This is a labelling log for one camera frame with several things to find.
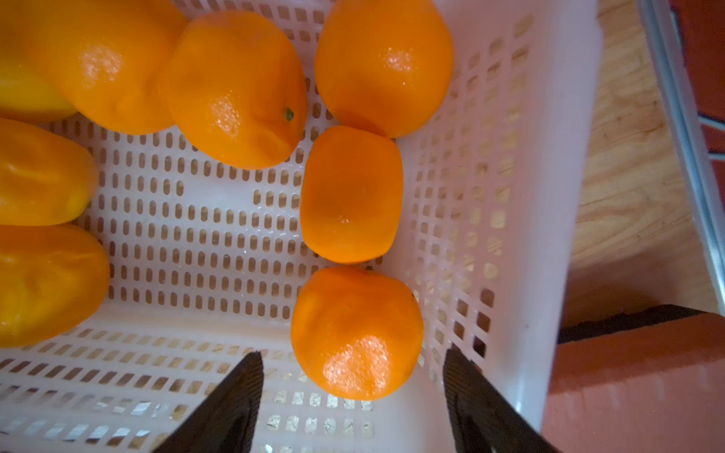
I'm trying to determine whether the orange fruit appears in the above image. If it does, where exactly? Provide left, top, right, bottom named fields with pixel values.
left=1, top=1, right=77, bottom=124
left=291, top=266, right=425, bottom=401
left=1, top=225, right=111, bottom=348
left=1, top=119, right=99, bottom=227
left=160, top=11, right=308, bottom=170
left=315, top=1, right=454, bottom=139
left=300, top=126, right=404, bottom=263
left=20, top=1, right=187, bottom=135

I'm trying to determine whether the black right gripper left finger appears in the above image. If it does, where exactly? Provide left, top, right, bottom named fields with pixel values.
left=155, top=351, right=264, bottom=453

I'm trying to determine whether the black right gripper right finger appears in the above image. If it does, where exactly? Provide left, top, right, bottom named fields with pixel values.
left=443, top=348, right=557, bottom=453

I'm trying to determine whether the red plastic tool case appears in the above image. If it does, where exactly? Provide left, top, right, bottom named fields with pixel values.
left=542, top=305, right=724, bottom=452

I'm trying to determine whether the white perforated plastic basket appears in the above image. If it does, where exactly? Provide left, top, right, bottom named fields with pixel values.
left=1, top=1, right=602, bottom=452

